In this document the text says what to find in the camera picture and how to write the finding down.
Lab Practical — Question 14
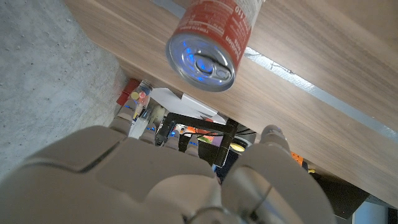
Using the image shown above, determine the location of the orange toy block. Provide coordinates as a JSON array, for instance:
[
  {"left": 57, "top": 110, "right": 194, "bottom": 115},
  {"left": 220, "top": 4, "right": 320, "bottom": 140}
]
[{"left": 290, "top": 151, "right": 304, "bottom": 167}]

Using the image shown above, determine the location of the red soup can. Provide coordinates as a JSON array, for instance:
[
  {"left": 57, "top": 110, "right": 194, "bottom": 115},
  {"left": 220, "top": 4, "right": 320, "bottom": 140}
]
[{"left": 165, "top": 0, "right": 265, "bottom": 93}]

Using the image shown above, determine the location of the white paper sheet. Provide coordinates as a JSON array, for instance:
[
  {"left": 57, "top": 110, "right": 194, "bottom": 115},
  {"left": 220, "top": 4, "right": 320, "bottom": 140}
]
[{"left": 150, "top": 87, "right": 228, "bottom": 125}]

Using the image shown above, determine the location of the yellow push button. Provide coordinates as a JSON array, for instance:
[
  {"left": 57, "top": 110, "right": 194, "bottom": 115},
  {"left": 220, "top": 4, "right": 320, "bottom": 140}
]
[{"left": 229, "top": 142, "right": 246, "bottom": 153}]

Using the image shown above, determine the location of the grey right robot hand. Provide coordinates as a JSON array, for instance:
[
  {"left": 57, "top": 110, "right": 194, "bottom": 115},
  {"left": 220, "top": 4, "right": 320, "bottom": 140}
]
[{"left": 0, "top": 111, "right": 338, "bottom": 224}]

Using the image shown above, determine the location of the clear glass jar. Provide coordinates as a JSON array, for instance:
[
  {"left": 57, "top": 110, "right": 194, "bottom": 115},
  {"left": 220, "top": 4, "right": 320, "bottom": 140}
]
[{"left": 127, "top": 80, "right": 154, "bottom": 139}]

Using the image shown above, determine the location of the grey tape strip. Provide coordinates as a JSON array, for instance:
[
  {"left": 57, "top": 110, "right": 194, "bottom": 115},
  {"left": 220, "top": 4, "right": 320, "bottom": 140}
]
[{"left": 152, "top": 0, "right": 398, "bottom": 144}]

